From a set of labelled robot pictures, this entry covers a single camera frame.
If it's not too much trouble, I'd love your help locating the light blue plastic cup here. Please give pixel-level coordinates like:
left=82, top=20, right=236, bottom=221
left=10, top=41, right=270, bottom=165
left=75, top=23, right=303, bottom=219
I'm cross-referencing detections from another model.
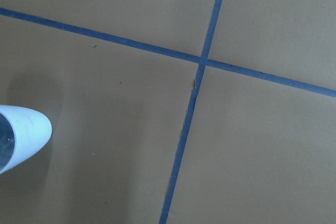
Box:
left=1, top=105, right=52, bottom=173

